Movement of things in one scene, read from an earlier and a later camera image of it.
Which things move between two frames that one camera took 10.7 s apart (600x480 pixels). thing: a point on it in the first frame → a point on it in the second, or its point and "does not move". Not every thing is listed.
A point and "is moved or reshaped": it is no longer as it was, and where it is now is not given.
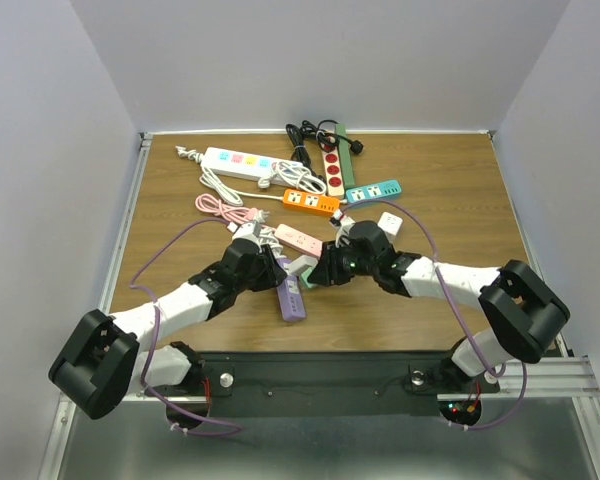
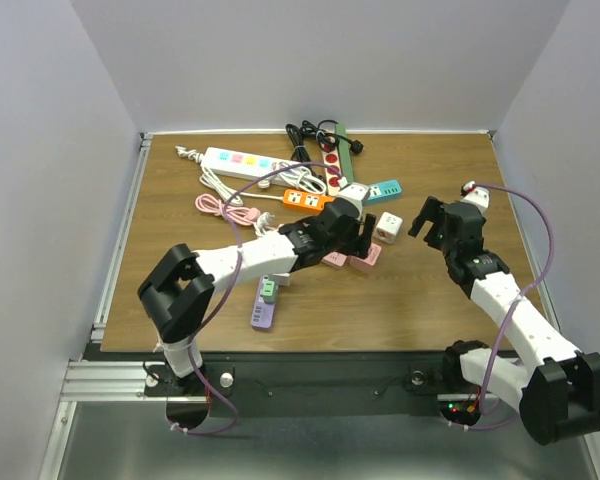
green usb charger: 305,275 → 268,291
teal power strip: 372,192 does not move
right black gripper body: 342,263 → 435,237
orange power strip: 300,201 does not move
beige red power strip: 334,175 does not move
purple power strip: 290,299 → 263,314
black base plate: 330,384 does not move
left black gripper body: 263,275 → 345,243
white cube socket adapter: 390,224 does not move
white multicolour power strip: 236,165 does not move
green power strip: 345,156 does not move
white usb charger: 296,265 is moved or reshaped
